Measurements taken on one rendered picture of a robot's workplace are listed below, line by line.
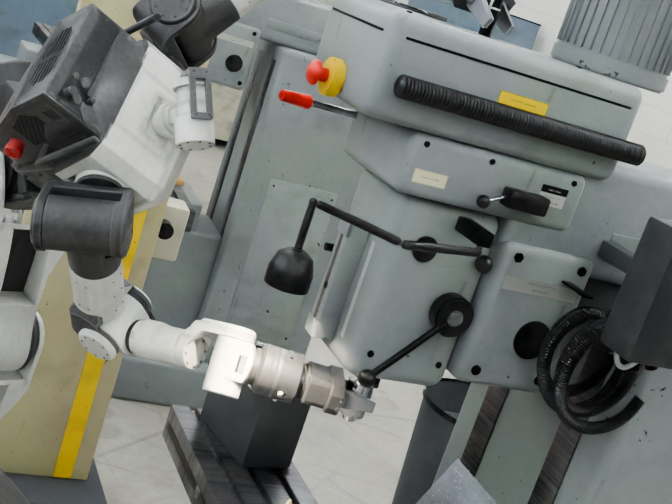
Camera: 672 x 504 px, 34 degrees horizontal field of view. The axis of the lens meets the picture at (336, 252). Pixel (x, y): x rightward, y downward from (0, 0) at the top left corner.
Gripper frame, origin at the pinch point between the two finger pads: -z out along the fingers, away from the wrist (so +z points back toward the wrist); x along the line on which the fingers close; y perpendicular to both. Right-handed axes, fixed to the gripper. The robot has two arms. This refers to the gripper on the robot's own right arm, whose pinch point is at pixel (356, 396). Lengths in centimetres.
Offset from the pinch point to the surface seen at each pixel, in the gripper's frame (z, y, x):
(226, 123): 35, 102, 844
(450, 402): -76, 70, 201
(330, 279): 11.9, -20.3, -5.1
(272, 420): 8.6, 22.3, 31.0
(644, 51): -24, -71, -2
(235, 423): 15.2, 27.3, 35.6
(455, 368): -12.8, -12.4, -6.9
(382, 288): 4.4, -23.2, -11.5
